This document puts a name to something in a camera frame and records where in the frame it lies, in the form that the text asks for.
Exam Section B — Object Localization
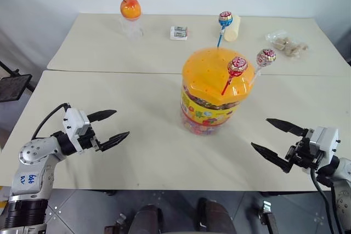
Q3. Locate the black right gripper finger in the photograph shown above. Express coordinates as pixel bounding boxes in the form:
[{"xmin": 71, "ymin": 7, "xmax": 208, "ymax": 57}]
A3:
[
  {"xmin": 265, "ymin": 118, "xmax": 309, "ymax": 138},
  {"xmin": 250, "ymin": 142, "xmax": 293, "ymax": 174}
]

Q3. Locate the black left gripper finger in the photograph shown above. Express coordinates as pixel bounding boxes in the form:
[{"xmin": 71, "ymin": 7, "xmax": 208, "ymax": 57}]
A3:
[
  {"xmin": 98, "ymin": 131, "xmax": 131, "ymax": 152},
  {"xmin": 87, "ymin": 109, "xmax": 118, "ymax": 124}
]

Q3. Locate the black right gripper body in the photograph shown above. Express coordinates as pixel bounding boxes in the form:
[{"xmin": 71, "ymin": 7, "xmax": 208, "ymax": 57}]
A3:
[{"xmin": 285, "ymin": 128, "xmax": 325, "ymax": 170}]

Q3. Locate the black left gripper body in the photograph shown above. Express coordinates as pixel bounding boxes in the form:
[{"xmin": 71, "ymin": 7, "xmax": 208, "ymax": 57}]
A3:
[{"xmin": 77, "ymin": 127, "xmax": 103, "ymax": 153}]

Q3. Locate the white-stick silver red lollipop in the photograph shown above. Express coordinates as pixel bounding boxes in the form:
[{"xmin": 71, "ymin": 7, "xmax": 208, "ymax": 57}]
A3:
[{"xmin": 250, "ymin": 48, "xmax": 277, "ymax": 83}]

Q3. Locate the red-stick red lollipop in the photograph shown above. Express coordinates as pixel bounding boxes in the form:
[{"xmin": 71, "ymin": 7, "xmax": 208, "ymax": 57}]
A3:
[{"xmin": 220, "ymin": 56, "xmax": 249, "ymax": 95}]

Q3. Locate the orange-lidded lollipop jar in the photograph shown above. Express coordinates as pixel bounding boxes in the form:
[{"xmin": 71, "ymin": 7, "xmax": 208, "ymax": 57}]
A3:
[{"xmin": 179, "ymin": 47, "xmax": 256, "ymax": 136}]

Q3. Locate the blue-stick blue red lollipop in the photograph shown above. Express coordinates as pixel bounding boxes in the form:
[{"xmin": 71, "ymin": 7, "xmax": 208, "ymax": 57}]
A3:
[{"xmin": 216, "ymin": 10, "xmax": 234, "ymax": 49}]

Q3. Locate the dark rounded shape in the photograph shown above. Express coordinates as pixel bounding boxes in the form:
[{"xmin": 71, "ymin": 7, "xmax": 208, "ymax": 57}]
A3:
[
  {"xmin": 197, "ymin": 197, "xmax": 238, "ymax": 234},
  {"xmin": 128, "ymin": 204, "xmax": 162, "ymax": 234}
]

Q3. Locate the clear bag of snacks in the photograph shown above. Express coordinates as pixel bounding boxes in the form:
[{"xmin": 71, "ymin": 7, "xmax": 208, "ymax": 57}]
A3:
[{"xmin": 264, "ymin": 29, "xmax": 313, "ymax": 60}]

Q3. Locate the clear plastic cup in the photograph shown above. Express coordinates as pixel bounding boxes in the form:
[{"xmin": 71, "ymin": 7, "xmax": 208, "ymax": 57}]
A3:
[{"xmin": 119, "ymin": 16, "xmax": 144, "ymax": 42}]

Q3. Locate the black stand with tray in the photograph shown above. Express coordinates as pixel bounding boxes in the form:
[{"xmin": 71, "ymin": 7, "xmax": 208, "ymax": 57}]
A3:
[{"xmin": 0, "ymin": 60, "xmax": 36, "ymax": 104}]

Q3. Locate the cream cylindrical roll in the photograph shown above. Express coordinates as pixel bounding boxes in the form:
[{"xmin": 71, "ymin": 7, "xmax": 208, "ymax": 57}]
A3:
[{"xmin": 224, "ymin": 15, "xmax": 241, "ymax": 43}]

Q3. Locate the orange red apple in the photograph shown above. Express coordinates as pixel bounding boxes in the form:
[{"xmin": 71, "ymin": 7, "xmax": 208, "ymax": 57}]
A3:
[{"xmin": 120, "ymin": 0, "xmax": 142, "ymax": 20}]

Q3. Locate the small white green box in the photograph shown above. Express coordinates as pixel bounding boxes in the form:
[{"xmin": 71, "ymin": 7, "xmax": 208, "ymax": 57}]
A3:
[{"xmin": 169, "ymin": 26, "xmax": 189, "ymax": 41}]

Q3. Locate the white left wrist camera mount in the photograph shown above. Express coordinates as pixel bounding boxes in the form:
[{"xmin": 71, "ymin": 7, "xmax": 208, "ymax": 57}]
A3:
[{"xmin": 61, "ymin": 107, "xmax": 90, "ymax": 141}]

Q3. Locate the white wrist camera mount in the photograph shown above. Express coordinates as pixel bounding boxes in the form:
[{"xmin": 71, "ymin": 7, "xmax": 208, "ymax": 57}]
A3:
[
  {"xmin": 308, "ymin": 126, "xmax": 339, "ymax": 172},
  {"xmin": 61, "ymin": 107, "xmax": 90, "ymax": 141}
]

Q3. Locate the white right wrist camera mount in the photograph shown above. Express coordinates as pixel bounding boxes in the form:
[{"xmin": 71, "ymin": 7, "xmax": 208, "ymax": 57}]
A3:
[{"xmin": 308, "ymin": 126, "xmax": 339, "ymax": 172}]

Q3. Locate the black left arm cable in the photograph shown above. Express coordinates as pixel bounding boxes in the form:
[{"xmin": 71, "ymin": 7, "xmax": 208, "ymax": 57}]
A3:
[{"xmin": 31, "ymin": 102, "xmax": 72, "ymax": 140}]

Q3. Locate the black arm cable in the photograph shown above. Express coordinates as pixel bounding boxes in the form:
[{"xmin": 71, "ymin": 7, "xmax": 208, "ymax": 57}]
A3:
[
  {"xmin": 309, "ymin": 168, "xmax": 345, "ymax": 234},
  {"xmin": 31, "ymin": 102, "xmax": 72, "ymax": 140}
]

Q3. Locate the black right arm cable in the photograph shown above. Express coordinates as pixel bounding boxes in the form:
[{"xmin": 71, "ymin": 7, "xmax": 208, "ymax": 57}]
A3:
[{"xmin": 309, "ymin": 168, "xmax": 345, "ymax": 234}]

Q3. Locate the metal clamp bracket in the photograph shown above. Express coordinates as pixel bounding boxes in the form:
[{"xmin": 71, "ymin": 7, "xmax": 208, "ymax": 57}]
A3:
[
  {"xmin": 257, "ymin": 200, "xmax": 279, "ymax": 234},
  {"xmin": 104, "ymin": 213, "xmax": 127, "ymax": 234}
]

